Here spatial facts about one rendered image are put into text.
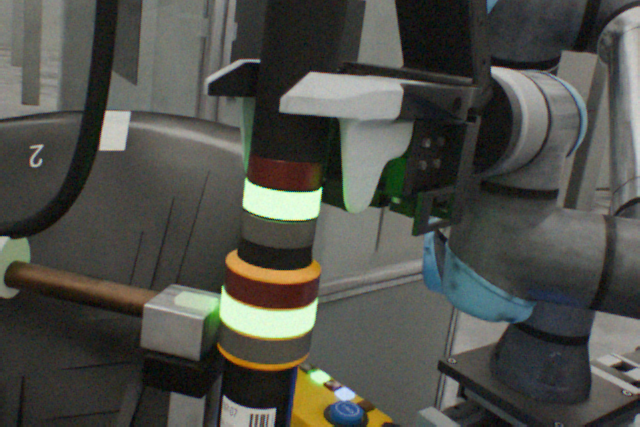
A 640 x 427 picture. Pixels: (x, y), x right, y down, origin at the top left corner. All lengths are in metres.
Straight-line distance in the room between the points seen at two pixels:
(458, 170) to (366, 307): 1.20
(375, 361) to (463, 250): 1.15
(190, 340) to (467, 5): 0.22
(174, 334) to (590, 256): 0.32
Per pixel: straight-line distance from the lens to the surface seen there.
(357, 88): 0.26
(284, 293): 0.28
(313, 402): 0.85
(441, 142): 0.35
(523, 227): 0.50
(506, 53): 0.81
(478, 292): 0.52
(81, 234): 0.42
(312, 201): 0.27
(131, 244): 0.40
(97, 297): 0.33
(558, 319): 1.03
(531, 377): 1.05
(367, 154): 0.28
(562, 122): 0.50
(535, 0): 0.79
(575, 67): 4.99
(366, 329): 1.57
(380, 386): 1.71
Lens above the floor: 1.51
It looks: 13 degrees down
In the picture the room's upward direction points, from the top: 8 degrees clockwise
